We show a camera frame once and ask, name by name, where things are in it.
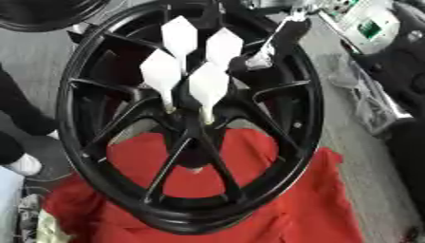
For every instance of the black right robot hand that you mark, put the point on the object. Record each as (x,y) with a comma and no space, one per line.
(292,34)

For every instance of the black spoked wheel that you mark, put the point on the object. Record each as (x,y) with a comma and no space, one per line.
(188,218)

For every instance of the clear plastic bag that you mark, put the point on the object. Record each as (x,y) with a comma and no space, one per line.
(371,101)

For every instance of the black round tyre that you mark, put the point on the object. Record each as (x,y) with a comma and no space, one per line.
(44,14)

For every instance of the person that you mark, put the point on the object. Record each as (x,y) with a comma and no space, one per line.
(22,110)

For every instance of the pale crumpled cloth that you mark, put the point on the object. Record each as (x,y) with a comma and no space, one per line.
(50,229)

